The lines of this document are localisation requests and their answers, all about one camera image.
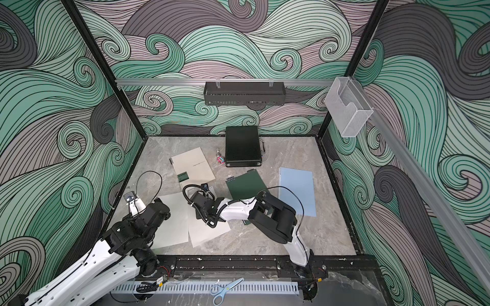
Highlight torn white lined page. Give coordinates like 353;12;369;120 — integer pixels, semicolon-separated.
153;193;189;249

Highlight beige spiral notebook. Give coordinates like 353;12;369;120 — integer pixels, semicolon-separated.
169;147;216;190

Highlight dark green spiral notebook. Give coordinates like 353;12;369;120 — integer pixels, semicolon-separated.
223;169;266;225

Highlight light blue spiral notebook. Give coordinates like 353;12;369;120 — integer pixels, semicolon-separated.
278;167;316;217

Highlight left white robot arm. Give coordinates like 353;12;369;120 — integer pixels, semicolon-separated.
9;199;170;305

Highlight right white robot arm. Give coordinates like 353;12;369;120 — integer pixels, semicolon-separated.
182;184;311;268

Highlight black case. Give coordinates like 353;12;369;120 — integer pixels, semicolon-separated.
225;126;262;168

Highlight blue scissors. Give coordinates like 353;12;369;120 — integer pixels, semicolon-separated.
210;277;244;306

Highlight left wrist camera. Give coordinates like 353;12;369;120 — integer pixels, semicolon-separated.
124;191;146;216

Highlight white slotted cable duct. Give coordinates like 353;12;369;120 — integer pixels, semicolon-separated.
111;280;299;295

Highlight black wall tray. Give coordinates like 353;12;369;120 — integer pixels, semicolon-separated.
204;81;287;106

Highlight aluminium rail back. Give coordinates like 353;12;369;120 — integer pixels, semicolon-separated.
115;78;334;88

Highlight aluminium rail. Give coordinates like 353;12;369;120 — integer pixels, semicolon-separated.
357;85;489;293
115;78;334;88

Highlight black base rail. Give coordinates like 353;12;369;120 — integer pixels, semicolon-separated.
157;255;378;278

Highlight clear wall holder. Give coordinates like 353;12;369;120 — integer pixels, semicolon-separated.
324;76;373;138

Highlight aluminium rail right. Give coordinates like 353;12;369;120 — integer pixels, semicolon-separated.
357;85;489;293

